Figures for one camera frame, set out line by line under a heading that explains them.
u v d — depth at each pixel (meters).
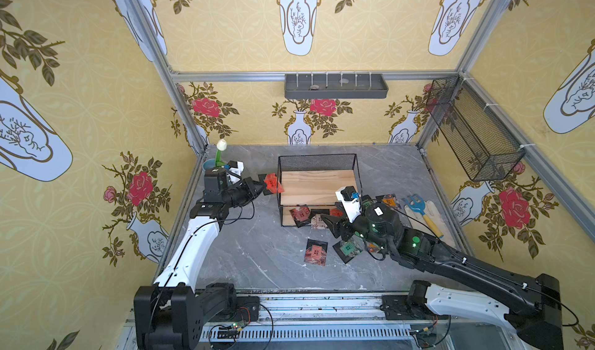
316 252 0.86
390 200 1.00
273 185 0.81
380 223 0.50
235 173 0.66
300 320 0.73
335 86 0.92
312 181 0.88
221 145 0.81
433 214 0.95
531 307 0.40
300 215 0.94
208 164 0.86
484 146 0.75
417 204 0.98
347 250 0.86
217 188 0.61
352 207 0.59
